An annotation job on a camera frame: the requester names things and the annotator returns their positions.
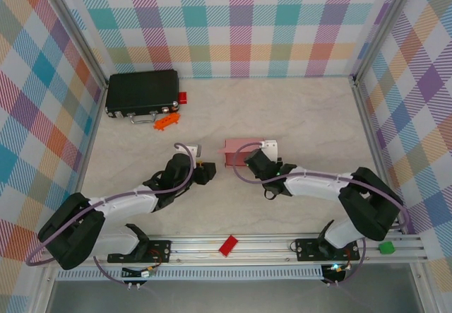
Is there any pink cloth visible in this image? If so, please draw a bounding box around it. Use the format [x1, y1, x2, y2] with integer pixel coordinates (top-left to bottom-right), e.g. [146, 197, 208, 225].
[218, 137, 266, 170]

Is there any orange plastic toy part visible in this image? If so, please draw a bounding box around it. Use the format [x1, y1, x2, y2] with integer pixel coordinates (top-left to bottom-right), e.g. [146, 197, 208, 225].
[153, 112, 182, 131]

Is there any flat red rectangular block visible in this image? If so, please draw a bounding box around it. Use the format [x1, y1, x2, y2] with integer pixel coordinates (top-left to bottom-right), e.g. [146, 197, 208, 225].
[218, 235, 239, 257]

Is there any grey metal shelf panel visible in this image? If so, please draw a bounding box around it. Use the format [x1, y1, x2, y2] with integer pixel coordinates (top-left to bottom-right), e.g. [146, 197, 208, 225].
[45, 279, 424, 313]

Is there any small circuit board with LED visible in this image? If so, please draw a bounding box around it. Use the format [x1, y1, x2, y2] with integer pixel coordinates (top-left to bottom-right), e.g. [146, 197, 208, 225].
[323, 262, 352, 283]

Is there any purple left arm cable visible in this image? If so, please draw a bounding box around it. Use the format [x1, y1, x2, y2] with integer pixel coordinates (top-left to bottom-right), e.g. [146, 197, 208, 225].
[25, 142, 197, 288]

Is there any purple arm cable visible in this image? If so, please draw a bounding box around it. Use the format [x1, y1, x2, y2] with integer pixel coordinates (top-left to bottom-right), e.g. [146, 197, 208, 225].
[232, 142, 410, 288]
[25, 142, 197, 288]

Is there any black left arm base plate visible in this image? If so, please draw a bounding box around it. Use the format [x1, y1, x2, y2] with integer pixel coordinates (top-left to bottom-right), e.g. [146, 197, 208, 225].
[107, 239, 172, 264]

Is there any aluminium frame cross rail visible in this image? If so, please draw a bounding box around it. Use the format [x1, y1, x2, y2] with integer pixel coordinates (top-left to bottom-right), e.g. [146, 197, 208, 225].
[37, 233, 428, 267]

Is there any black carrying case with handle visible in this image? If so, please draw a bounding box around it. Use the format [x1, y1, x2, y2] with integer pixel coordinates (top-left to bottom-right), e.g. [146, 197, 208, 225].
[105, 69, 181, 125]

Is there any aluminium frame side rail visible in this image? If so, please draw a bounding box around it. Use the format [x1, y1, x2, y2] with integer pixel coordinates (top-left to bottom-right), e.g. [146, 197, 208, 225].
[349, 75, 405, 235]
[61, 81, 109, 239]

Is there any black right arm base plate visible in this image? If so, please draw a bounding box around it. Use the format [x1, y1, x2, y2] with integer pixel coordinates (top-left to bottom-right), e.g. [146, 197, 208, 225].
[295, 237, 361, 261]

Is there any grey slotted cable duct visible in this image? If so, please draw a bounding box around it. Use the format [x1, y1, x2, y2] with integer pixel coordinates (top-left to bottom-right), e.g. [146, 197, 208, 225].
[56, 265, 324, 281]

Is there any small white wire connector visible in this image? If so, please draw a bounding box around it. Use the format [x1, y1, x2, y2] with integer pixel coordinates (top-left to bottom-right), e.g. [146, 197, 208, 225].
[121, 266, 158, 279]

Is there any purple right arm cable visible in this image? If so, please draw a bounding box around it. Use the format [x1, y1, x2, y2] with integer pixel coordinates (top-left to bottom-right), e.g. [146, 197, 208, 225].
[232, 142, 410, 288]

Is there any aluminium frame post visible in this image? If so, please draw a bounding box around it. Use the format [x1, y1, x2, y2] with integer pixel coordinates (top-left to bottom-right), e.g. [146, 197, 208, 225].
[41, 0, 109, 88]
[351, 0, 423, 83]

